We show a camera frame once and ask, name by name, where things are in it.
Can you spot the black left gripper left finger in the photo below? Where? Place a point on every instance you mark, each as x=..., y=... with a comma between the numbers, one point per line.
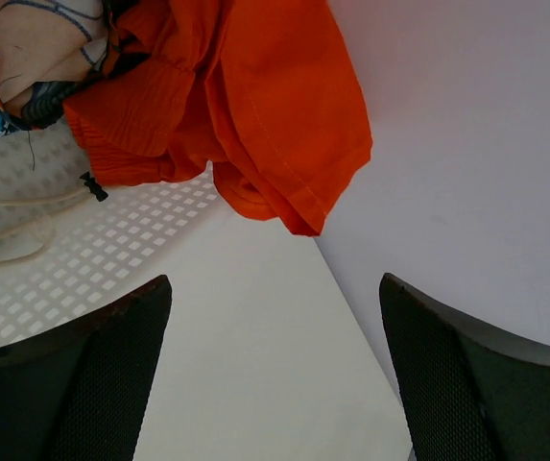
x=79, y=391

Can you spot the patterned multicolour shorts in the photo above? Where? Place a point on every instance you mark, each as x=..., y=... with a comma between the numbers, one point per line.
x=50, y=50

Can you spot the orange shorts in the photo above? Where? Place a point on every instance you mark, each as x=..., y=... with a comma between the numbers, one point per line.
x=262, y=92

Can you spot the white plastic basket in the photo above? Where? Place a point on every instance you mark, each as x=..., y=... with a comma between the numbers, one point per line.
x=63, y=252

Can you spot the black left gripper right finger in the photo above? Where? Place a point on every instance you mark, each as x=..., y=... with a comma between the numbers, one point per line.
x=469, y=390

